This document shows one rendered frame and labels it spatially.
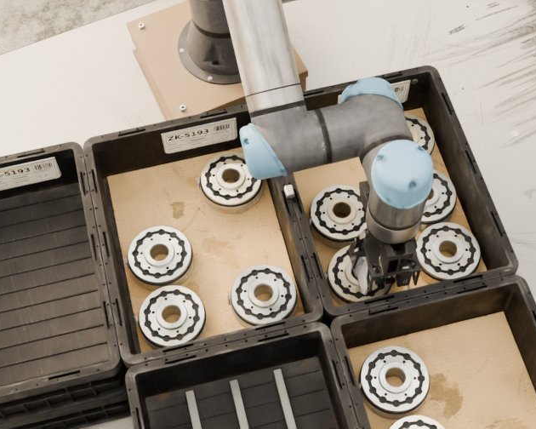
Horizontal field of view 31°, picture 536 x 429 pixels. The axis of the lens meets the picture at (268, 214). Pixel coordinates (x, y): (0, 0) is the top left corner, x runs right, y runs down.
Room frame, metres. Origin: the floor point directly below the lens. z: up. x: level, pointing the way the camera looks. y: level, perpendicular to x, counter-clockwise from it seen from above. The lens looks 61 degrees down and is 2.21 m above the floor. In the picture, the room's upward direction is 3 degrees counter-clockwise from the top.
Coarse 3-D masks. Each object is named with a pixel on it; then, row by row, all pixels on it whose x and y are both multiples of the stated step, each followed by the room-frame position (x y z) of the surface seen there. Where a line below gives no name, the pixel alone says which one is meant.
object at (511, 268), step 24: (408, 72) 0.97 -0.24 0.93; (432, 72) 0.97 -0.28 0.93; (312, 96) 0.93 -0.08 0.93; (456, 120) 0.87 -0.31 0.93; (480, 192) 0.74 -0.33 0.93; (312, 240) 0.67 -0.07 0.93; (504, 240) 0.65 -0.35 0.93; (312, 264) 0.63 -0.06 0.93; (432, 288) 0.58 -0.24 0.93; (336, 312) 0.55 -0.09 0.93
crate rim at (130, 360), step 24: (168, 120) 0.90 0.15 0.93; (192, 120) 0.89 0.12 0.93; (96, 144) 0.86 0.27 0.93; (96, 192) 0.77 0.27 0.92; (96, 216) 0.72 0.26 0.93; (288, 216) 0.71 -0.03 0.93; (312, 288) 0.59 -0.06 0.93; (120, 312) 0.56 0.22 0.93; (312, 312) 0.55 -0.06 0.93; (120, 336) 0.52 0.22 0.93; (216, 336) 0.52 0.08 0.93; (240, 336) 0.52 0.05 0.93; (144, 360) 0.49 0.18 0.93
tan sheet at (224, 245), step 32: (192, 160) 0.88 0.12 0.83; (128, 192) 0.82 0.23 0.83; (160, 192) 0.82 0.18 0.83; (192, 192) 0.82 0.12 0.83; (128, 224) 0.76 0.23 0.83; (160, 224) 0.76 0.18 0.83; (192, 224) 0.76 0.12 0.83; (224, 224) 0.75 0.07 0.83; (256, 224) 0.75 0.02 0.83; (160, 256) 0.70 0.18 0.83; (224, 256) 0.70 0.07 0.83; (256, 256) 0.69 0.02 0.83; (128, 288) 0.65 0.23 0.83; (192, 288) 0.64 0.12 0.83; (224, 288) 0.64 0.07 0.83; (224, 320) 0.58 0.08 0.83
